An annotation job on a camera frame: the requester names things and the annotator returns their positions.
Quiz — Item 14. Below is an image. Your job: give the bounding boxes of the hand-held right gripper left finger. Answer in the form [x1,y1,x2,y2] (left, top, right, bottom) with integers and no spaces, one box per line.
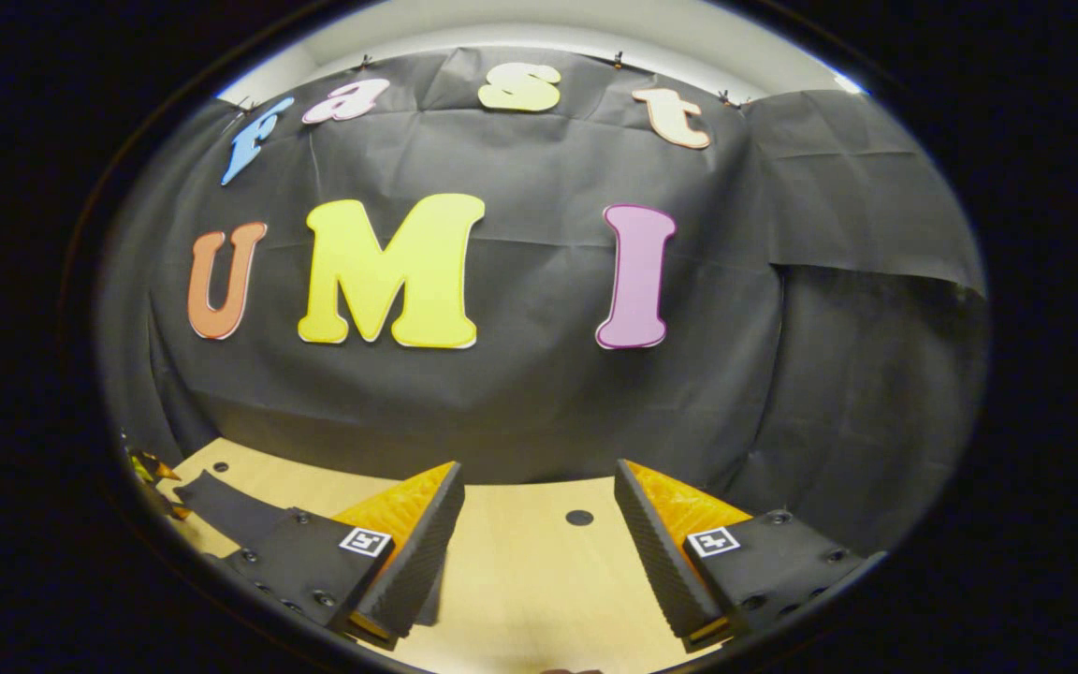
[219,461,467,652]

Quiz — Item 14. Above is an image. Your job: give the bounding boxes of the black backdrop cloth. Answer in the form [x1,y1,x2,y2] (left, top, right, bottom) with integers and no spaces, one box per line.
[95,47,991,553]

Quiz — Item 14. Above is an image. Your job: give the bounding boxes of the black jeans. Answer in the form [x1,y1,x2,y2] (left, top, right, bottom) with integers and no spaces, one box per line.
[172,470,446,628]

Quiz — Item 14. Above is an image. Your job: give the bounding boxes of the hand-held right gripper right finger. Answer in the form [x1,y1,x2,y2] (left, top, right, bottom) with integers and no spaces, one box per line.
[613,458,888,654]

